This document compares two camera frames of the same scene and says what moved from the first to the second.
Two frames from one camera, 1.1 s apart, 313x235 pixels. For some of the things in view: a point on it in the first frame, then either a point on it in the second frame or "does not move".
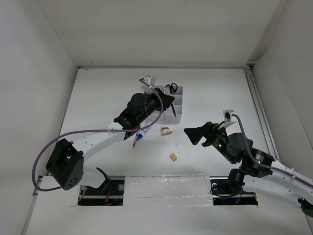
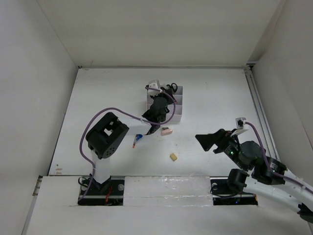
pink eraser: (165, 131) does not move
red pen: (133, 145) does not move
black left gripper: (167, 100) to (164, 95)
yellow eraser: (173, 157) does not move
